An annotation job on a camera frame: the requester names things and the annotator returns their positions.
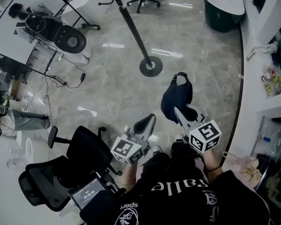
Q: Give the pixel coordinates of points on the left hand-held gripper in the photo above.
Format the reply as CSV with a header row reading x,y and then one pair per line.
x,y
126,150

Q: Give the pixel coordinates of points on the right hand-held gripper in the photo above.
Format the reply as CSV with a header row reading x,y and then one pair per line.
x,y
204,137

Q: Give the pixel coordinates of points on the dark blue cloth item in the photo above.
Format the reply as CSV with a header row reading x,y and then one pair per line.
x,y
175,97

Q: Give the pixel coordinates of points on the black coat stand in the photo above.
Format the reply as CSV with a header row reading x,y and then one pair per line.
x,y
133,29

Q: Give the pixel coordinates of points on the person's left forearm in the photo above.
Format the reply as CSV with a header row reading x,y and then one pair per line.
x,y
128,174

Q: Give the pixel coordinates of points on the person's right forearm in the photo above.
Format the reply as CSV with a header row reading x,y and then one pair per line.
x,y
210,160

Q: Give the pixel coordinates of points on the small blue item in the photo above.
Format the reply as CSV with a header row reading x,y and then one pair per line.
x,y
267,139

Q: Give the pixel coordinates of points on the person's right shoe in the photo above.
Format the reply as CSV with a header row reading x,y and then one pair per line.
x,y
179,137

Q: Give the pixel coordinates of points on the person's shoe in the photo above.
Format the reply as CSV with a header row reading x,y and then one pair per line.
x,y
179,137
156,150

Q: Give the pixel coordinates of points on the person's left shoe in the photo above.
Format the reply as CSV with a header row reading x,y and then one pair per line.
x,y
156,150

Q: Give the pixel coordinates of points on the person's black trousers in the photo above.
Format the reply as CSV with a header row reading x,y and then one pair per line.
x,y
181,149

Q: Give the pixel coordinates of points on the black mesh office chair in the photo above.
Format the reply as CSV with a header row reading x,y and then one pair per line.
x,y
84,149

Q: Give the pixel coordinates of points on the green wrist band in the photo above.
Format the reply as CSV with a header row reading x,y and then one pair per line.
x,y
127,185

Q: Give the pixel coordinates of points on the black wrist band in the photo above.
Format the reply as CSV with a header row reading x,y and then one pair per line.
x,y
214,169

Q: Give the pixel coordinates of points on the white curved counter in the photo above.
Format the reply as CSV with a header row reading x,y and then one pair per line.
x,y
250,97

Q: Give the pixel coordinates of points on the black power adapter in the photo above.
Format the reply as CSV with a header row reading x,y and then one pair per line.
x,y
82,76

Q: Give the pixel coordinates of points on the black screen device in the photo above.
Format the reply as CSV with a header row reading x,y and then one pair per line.
x,y
87,193

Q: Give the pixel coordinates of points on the person's black printed shirt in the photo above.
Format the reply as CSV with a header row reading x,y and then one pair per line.
x,y
178,200

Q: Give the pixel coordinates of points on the yellow smiley toy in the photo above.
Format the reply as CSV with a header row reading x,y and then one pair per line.
x,y
276,79
268,88

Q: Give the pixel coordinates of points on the green desk with white top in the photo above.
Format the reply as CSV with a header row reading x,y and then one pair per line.
x,y
220,20

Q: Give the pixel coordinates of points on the white round stool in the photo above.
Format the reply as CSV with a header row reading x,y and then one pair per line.
x,y
30,149

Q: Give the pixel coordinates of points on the black wheeled rack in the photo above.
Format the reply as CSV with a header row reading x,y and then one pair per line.
x,y
91,26

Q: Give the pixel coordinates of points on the dark cluttered shelf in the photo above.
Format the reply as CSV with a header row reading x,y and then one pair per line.
x,y
2,67

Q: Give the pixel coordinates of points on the black chest rig mount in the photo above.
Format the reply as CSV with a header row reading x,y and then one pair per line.
x,y
112,184

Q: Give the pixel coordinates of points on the white table with black frame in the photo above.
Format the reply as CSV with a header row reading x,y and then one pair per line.
x,y
7,37

